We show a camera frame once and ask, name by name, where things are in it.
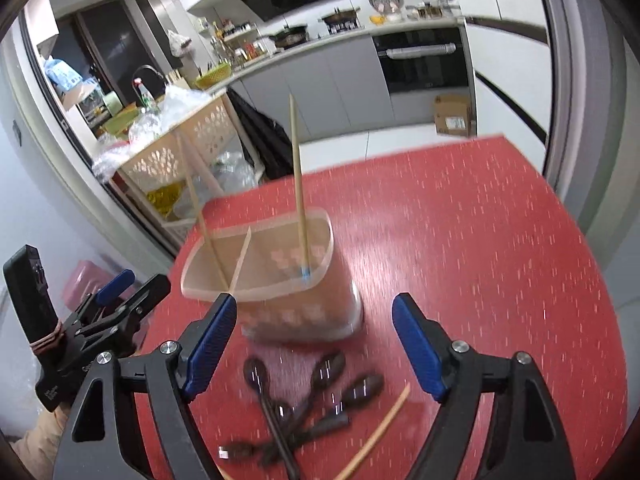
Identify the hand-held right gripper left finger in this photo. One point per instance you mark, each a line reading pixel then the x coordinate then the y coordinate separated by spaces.
pixel 210 345

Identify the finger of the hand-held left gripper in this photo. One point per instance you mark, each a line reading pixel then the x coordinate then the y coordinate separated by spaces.
pixel 116 282
pixel 150 292

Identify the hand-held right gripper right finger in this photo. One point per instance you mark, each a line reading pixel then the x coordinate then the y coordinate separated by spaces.
pixel 417 345

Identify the beige plastic utensil holder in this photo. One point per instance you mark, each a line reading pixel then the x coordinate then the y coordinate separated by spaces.
pixel 300 310

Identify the pink plastic stool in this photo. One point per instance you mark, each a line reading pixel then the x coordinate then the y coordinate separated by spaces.
pixel 82 285

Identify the yellow cooking oil bottle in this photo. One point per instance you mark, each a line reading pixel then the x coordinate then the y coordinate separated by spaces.
pixel 165 197

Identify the clear plastic bags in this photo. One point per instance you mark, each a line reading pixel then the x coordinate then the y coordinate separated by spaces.
pixel 150 125

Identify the beige perforated basket cart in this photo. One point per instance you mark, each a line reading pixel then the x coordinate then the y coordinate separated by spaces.
pixel 200 132

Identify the dish soap bottle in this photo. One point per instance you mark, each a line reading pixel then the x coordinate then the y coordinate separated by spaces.
pixel 145 95

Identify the black hanging bag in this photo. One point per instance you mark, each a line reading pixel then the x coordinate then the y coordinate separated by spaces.
pixel 265 135

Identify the black kitchen faucet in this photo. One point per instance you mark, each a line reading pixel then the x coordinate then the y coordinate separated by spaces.
pixel 147 71

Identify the blue printed bag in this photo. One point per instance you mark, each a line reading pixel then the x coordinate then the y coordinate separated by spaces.
pixel 62 72

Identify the yellow green woven basket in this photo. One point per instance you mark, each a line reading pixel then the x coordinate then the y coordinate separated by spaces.
pixel 214 76

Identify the cardboard box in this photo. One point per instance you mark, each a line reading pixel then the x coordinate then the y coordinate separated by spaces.
pixel 452 115

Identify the white hanging plastic bag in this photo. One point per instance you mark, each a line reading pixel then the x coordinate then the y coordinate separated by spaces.
pixel 177 42

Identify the spice bottle rack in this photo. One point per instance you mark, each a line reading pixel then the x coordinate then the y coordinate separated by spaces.
pixel 237 35

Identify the black built-in oven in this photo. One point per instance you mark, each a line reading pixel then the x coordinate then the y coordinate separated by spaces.
pixel 425 60

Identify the black wok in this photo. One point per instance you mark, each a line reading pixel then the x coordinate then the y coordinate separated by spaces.
pixel 289 36

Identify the yellow bowl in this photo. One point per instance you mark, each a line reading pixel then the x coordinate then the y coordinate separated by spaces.
pixel 377 19

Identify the brass cooking pot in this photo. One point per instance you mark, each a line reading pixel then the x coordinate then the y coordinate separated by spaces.
pixel 341 17

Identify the grey wall switch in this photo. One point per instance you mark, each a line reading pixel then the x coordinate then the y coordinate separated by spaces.
pixel 17 132

